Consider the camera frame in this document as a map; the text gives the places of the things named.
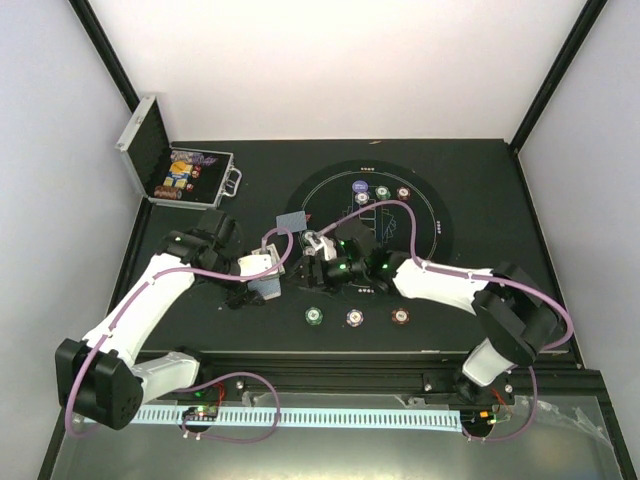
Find yellow blue card box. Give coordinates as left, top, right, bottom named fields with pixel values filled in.
left=163, top=161, right=194, bottom=189

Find brown poker chip stack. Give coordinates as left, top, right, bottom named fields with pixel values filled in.
left=391, top=308, right=410, bottom=325

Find round black poker mat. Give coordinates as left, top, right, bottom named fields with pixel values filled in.
left=286, top=160, right=454, bottom=299

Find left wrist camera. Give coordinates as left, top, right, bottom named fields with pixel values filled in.
left=237, top=253, right=273, bottom=277

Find white perforated cable strip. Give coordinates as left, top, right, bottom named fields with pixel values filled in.
left=85, top=403, right=462, bottom=433

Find black aluminium mounting rail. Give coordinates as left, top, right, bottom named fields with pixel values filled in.
left=154, top=349, right=516, bottom=406

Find purple small blind button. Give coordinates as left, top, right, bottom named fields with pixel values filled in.
left=352, top=180, right=369, bottom=194

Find red dice in case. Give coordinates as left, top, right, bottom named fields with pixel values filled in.
left=186, top=168, right=201, bottom=191

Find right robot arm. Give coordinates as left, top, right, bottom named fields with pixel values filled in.
left=293, top=220, right=560, bottom=404

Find purple chips in case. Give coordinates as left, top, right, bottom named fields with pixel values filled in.
left=170, top=150, right=218, bottom=167

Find brown chips in case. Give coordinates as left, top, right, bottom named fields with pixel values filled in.
left=154, top=185, right=184, bottom=200

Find blue white poker chip stack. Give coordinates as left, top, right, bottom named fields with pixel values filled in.
left=346, top=309, right=364, bottom=327

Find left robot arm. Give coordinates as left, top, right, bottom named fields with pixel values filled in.
left=54, top=210, right=274, bottom=436

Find green poker chip stack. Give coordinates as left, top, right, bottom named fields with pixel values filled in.
left=304, top=307, right=323, bottom=326

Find dealt card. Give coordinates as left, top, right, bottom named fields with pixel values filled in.
left=276, top=210, right=307, bottom=233

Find aluminium poker chip case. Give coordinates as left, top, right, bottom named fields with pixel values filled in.
left=115, top=95, right=242, bottom=210

